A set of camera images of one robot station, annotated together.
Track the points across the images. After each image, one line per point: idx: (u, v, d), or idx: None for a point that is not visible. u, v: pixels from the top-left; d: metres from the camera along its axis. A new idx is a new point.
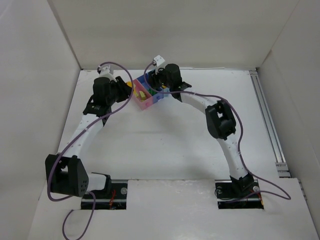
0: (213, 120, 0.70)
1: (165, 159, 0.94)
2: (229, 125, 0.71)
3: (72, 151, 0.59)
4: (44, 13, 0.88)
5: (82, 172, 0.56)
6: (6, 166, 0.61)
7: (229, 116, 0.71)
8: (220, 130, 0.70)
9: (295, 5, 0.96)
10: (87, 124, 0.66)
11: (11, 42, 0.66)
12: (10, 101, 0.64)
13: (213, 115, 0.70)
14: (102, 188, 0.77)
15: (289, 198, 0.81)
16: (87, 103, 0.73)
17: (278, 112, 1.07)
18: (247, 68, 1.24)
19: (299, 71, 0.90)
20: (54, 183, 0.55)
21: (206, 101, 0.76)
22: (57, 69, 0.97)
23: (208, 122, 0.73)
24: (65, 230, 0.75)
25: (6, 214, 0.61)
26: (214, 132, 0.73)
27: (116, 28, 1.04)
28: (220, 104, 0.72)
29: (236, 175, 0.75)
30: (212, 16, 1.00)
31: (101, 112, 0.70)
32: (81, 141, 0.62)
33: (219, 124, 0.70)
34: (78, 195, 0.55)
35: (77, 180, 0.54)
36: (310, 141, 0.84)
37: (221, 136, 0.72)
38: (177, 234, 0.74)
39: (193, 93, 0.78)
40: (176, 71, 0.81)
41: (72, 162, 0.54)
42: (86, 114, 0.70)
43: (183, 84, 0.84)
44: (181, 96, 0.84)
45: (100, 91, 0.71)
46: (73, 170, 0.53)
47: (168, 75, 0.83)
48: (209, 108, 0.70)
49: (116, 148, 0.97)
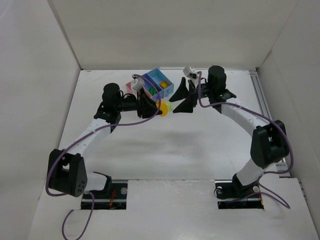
0: (263, 145, 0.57)
1: (166, 160, 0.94)
2: (279, 154, 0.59)
3: (76, 149, 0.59)
4: (44, 12, 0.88)
5: (82, 172, 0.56)
6: (6, 166, 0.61)
7: (282, 142, 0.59)
8: (267, 158, 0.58)
9: (295, 5, 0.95)
10: (95, 127, 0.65)
11: (11, 42, 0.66)
12: (10, 101, 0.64)
13: (263, 139, 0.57)
14: (101, 189, 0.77)
15: (289, 208, 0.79)
16: (99, 108, 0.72)
17: (278, 112, 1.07)
18: (247, 68, 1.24)
19: (299, 71, 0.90)
20: (53, 179, 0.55)
21: (256, 119, 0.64)
22: (57, 69, 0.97)
23: (253, 146, 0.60)
24: (64, 230, 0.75)
25: (6, 214, 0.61)
26: (258, 160, 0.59)
27: (116, 27, 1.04)
28: (272, 126, 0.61)
29: (244, 181, 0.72)
30: (212, 16, 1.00)
31: (110, 119, 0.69)
32: (86, 141, 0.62)
33: (268, 150, 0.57)
34: (74, 195, 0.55)
35: (76, 179, 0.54)
36: (310, 141, 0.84)
37: (266, 165, 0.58)
38: (177, 235, 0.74)
39: (239, 106, 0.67)
40: (221, 75, 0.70)
41: (74, 160, 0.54)
42: (96, 118, 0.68)
43: (226, 92, 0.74)
44: (221, 107, 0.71)
45: (111, 100, 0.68)
46: (73, 168, 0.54)
47: (214, 82, 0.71)
48: (259, 130, 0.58)
49: (117, 149, 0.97)
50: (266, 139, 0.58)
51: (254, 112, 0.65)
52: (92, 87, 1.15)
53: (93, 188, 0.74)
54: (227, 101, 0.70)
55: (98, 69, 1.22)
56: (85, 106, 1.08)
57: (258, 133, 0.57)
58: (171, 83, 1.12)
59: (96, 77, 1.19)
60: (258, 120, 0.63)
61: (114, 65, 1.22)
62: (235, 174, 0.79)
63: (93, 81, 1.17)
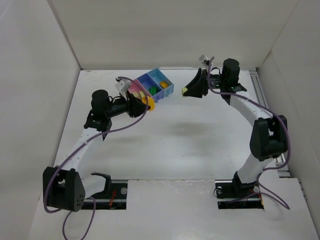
0: (261, 137, 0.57)
1: (165, 160, 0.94)
2: (278, 149, 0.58)
3: (70, 165, 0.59)
4: (44, 12, 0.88)
5: (79, 186, 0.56)
6: (6, 166, 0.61)
7: (281, 137, 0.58)
8: (264, 150, 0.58)
9: (295, 5, 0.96)
10: (87, 138, 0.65)
11: (11, 42, 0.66)
12: (10, 101, 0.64)
13: (262, 131, 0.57)
14: (101, 189, 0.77)
15: (289, 209, 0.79)
16: (88, 116, 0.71)
17: (278, 111, 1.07)
18: (247, 68, 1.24)
19: (299, 71, 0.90)
20: (50, 196, 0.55)
21: (259, 112, 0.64)
22: (58, 69, 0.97)
23: (253, 136, 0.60)
24: (64, 230, 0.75)
25: (6, 214, 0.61)
26: (256, 151, 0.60)
27: (116, 28, 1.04)
28: (274, 120, 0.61)
29: (243, 178, 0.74)
30: (212, 16, 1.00)
31: (102, 128, 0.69)
32: (80, 154, 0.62)
33: (266, 142, 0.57)
34: (74, 209, 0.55)
35: (73, 195, 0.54)
36: (310, 140, 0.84)
37: (262, 158, 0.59)
38: (177, 235, 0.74)
39: (247, 99, 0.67)
40: (235, 68, 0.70)
41: (69, 177, 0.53)
42: (86, 128, 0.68)
43: (238, 85, 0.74)
44: (230, 98, 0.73)
45: (100, 108, 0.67)
46: (69, 185, 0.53)
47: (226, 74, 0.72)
48: (260, 121, 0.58)
49: (117, 149, 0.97)
50: (264, 131, 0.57)
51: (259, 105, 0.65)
52: (92, 87, 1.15)
53: (94, 190, 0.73)
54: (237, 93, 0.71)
55: (98, 69, 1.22)
56: (86, 106, 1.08)
57: (258, 123, 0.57)
58: (171, 83, 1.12)
59: (96, 77, 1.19)
60: (263, 113, 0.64)
61: (114, 65, 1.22)
62: (236, 171, 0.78)
63: (93, 81, 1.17)
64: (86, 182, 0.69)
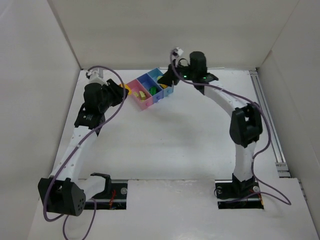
0: (240, 125, 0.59)
1: (165, 160, 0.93)
2: (255, 133, 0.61)
3: (65, 173, 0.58)
4: (44, 12, 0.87)
5: (78, 192, 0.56)
6: (6, 166, 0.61)
7: (257, 121, 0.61)
8: (244, 136, 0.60)
9: (295, 5, 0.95)
10: (79, 140, 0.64)
11: (11, 42, 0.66)
12: (10, 101, 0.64)
13: (241, 120, 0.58)
14: (101, 189, 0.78)
15: (290, 204, 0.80)
16: (80, 111, 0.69)
17: (278, 111, 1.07)
18: (247, 68, 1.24)
19: (300, 70, 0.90)
20: (50, 205, 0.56)
21: (235, 101, 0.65)
22: (57, 69, 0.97)
23: (232, 126, 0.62)
24: (64, 230, 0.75)
25: (6, 214, 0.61)
26: (237, 138, 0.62)
27: (116, 27, 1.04)
28: (249, 107, 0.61)
29: (239, 176, 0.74)
30: (212, 15, 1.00)
31: (94, 124, 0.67)
32: (74, 161, 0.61)
33: (245, 129, 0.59)
34: (75, 214, 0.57)
35: (73, 204, 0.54)
36: (310, 140, 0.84)
37: (243, 143, 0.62)
38: (177, 235, 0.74)
39: (221, 89, 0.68)
40: (202, 58, 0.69)
41: (65, 189, 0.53)
42: (77, 126, 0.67)
43: (208, 74, 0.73)
44: (204, 89, 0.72)
45: (92, 100, 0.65)
46: (67, 197, 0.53)
47: (193, 65, 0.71)
48: (237, 111, 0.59)
49: (116, 148, 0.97)
50: (243, 120, 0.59)
51: (233, 95, 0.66)
52: None
53: (94, 192, 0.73)
54: (209, 83, 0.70)
55: None
56: None
57: (236, 114, 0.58)
58: None
59: None
60: (237, 102, 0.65)
61: (114, 65, 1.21)
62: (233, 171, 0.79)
63: None
64: (85, 185, 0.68)
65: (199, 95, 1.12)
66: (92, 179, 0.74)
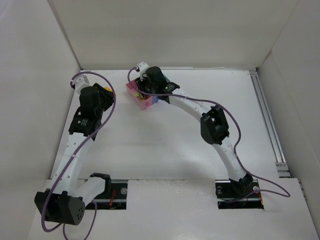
0: (209, 128, 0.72)
1: (165, 160, 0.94)
2: (223, 130, 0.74)
3: (62, 185, 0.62)
4: (44, 12, 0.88)
5: (76, 203, 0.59)
6: (6, 166, 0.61)
7: (222, 121, 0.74)
8: (214, 137, 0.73)
9: (295, 5, 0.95)
10: (74, 149, 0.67)
11: (11, 42, 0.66)
12: (10, 101, 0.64)
13: (209, 123, 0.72)
14: (101, 191, 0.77)
15: (289, 196, 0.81)
16: (75, 117, 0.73)
17: (278, 111, 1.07)
18: (247, 68, 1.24)
19: (299, 71, 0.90)
20: (49, 217, 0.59)
21: (200, 107, 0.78)
22: (57, 69, 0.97)
23: (203, 129, 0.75)
24: (65, 230, 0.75)
25: (6, 214, 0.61)
26: (209, 139, 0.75)
27: (116, 27, 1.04)
28: (213, 110, 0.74)
29: (234, 177, 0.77)
30: (212, 15, 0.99)
31: (89, 129, 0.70)
32: (69, 172, 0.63)
33: (214, 130, 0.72)
34: (75, 223, 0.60)
35: (71, 216, 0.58)
36: (310, 140, 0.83)
37: (216, 141, 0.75)
38: (177, 235, 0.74)
39: (184, 97, 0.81)
40: (156, 70, 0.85)
41: (62, 203, 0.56)
42: (72, 133, 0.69)
43: (169, 83, 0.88)
44: (169, 98, 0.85)
45: (88, 103, 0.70)
46: (65, 210, 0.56)
47: (150, 79, 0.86)
48: (204, 116, 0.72)
49: (116, 148, 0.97)
50: (211, 122, 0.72)
51: (196, 101, 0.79)
52: None
53: (94, 193, 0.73)
54: (173, 93, 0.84)
55: (98, 69, 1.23)
56: None
57: (204, 120, 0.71)
58: None
59: (95, 77, 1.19)
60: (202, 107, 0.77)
61: (114, 65, 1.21)
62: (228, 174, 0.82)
63: (93, 81, 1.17)
64: (86, 190, 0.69)
65: (198, 95, 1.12)
66: (92, 181, 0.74)
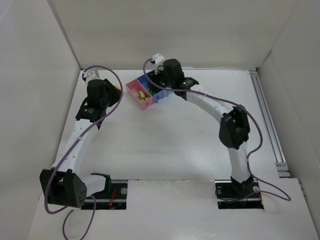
0: (229, 130, 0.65)
1: (165, 160, 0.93)
2: (243, 133, 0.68)
3: (67, 165, 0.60)
4: (44, 12, 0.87)
5: (79, 185, 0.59)
6: (6, 167, 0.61)
7: (244, 123, 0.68)
8: (234, 140, 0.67)
9: (295, 5, 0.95)
10: (80, 133, 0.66)
11: (11, 42, 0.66)
12: (10, 101, 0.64)
13: (230, 125, 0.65)
14: (101, 189, 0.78)
15: (289, 199, 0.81)
16: (81, 106, 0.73)
17: (278, 111, 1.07)
18: (247, 69, 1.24)
19: (299, 71, 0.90)
20: (52, 196, 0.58)
21: (220, 106, 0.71)
22: (57, 69, 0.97)
23: (222, 131, 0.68)
24: (64, 229, 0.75)
25: (6, 214, 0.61)
26: (227, 142, 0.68)
27: (116, 27, 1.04)
28: (235, 110, 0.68)
29: (239, 178, 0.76)
30: (213, 16, 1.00)
31: (95, 116, 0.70)
32: (75, 153, 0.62)
33: (234, 133, 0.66)
34: (77, 206, 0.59)
35: (74, 195, 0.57)
36: (310, 140, 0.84)
37: (235, 146, 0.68)
38: (177, 235, 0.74)
39: (204, 94, 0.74)
40: (176, 64, 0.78)
41: (67, 180, 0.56)
42: (79, 120, 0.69)
43: (187, 78, 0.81)
44: (186, 95, 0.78)
45: (94, 93, 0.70)
46: (69, 188, 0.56)
47: (168, 71, 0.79)
48: (225, 117, 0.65)
49: (116, 148, 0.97)
50: (231, 124, 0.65)
51: (217, 99, 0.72)
52: None
53: (95, 190, 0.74)
54: (192, 88, 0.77)
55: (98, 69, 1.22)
56: None
57: (225, 121, 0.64)
58: None
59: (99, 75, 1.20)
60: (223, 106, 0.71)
61: (114, 65, 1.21)
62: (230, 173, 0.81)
63: None
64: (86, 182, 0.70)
65: None
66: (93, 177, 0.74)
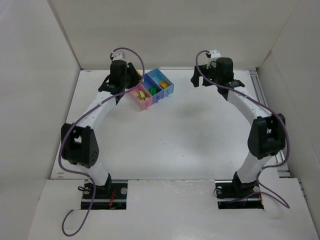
0: (260, 136, 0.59)
1: (166, 160, 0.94)
2: (275, 146, 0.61)
3: (86, 122, 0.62)
4: (44, 12, 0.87)
5: (94, 143, 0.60)
6: (5, 167, 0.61)
7: (279, 136, 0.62)
8: (262, 148, 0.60)
9: (295, 5, 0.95)
10: (101, 100, 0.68)
11: (11, 42, 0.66)
12: (10, 101, 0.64)
13: (262, 130, 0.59)
14: (103, 184, 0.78)
15: (288, 207, 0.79)
16: (103, 82, 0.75)
17: (278, 111, 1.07)
18: (247, 68, 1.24)
19: (300, 70, 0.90)
20: (68, 150, 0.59)
21: (258, 110, 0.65)
22: (57, 70, 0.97)
23: (252, 136, 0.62)
24: (64, 221, 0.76)
25: (6, 215, 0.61)
26: (254, 149, 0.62)
27: (116, 27, 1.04)
28: (272, 119, 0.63)
29: (243, 178, 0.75)
30: (213, 16, 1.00)
31: (115, 90, 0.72)
32: (95, 115, 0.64)
33: (264, 141, 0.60)
34: (89, 164, 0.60)
35: (88, 150, 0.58)
36: (310, 140, 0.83)
37: (260, 155, 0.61)
38: (177, 235, 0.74)
39: (245, 95, 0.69)
40: (228, 62, 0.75)
41: (85, 132, 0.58)
42: (101, 91, 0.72)
43: (234, 80, 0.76)
44: (228, 93, 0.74)
45: (116, 71, 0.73)
46: (85, 140, 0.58)
47: (219, 68, 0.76)
48: (259, 120, 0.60)
49: (117, 148, 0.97)
50: (264, 130, 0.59)
51: (257, 103, 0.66)
52: (92, 87, 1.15)
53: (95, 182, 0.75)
54: (234, 88, 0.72)
55: (98, 69, 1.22)
56: (86, 106, 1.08)
57: (257, 123, 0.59)
58: (171, 83, 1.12)
59: (99, 75, 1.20)
60: (261, 111, 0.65)
61: None
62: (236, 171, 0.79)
63: (93, 81, 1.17)
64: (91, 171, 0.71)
65: (198, 95, 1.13)
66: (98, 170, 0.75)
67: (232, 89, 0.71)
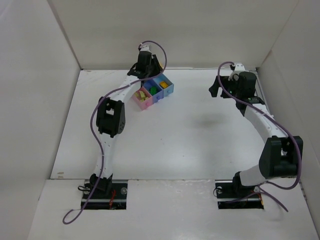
0: (273, 156, 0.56)
1: (166, 160, 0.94)
2: (289, 170, 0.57)
3: (118, 97, 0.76)
4: (44, 12, 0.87)
5: (123, 114, 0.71)
6: (6, 167, 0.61)
7: (294, 160, 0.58)
8: (272, 170, 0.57)
9: (295, 5, 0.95)
10: (130, 82, 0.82)
11: (11, 42, 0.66)
12: (10, 101, 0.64)
13: (276, 150, 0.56)
14: (106, 177, 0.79)
15: (287, 211, 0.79)
16: (131, 68, 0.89)
17: (278, 111, 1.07)
18: (247, 69, 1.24)
19: (300, 70, 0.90)
20: (101, 118, 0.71)
21: (275, 129, 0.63)
22: (57, 70, 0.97)
23: (265, 155, 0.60)
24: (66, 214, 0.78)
25: (6, 215, 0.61)
26: (265, 170, 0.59)
27: (116, 27, 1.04)
28: (289, 141, 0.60)
29: (245, 182, 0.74)
30: (213, 16, 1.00)
31: (141, 76, 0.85)
32: (125, 92, 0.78)
33: (276, 163, 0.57)
34: (117, 131, 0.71)
35: (118, 120, 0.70)
36: (310, 140, 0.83)
37: (270, 177, 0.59)
38: (177, 235, 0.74)
39: (263, 113, 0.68)
40: (251, 77, 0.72)
41: (117, 105, 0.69)
42: (129, 75, 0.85)
43: (255, 96, 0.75)
44: (246, 109, 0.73)
45: (143, 60, 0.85)
46: (116, 111, 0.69)
47: (241, 82, 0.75)
48: (273, 139, 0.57)
49: (116, 148, 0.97)
50: (278, 151, 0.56)
51: (275, 122, 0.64)
52: (92, 87, 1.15)
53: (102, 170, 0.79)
54: (253, 104, 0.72)
55: (98, 69, 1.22)
56: (86, 106, 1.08)
57: (271, 142, 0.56)
58: (171, 83, 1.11)
59: (99, 75, 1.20)
60: (277, 130, 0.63)
61: (113, 65, 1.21)
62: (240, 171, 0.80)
63: (93, 82, 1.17)
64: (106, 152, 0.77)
65: (198, 95, 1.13)
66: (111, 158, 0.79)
67: (250, 105, 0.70)
